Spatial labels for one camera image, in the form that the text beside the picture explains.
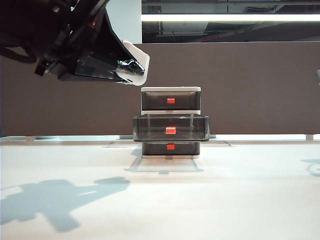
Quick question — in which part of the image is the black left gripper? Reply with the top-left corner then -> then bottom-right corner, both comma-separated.
0,0 -> 146,83

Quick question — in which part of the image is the brown fabric desk partition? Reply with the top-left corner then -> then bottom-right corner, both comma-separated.
0,41 -> 320,138

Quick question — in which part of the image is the white earphone charging case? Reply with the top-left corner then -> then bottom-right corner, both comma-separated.
116,39 -> 151,87

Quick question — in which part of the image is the table cable hatch cover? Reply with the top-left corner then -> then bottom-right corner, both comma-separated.
101,141 -> 236,149

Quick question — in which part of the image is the long ceiling light strip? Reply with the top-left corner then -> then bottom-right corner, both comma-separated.
141,13 -> 320,22

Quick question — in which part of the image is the small three-drawer storage cabinet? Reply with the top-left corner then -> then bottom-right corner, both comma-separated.
140,86 -> 202,160

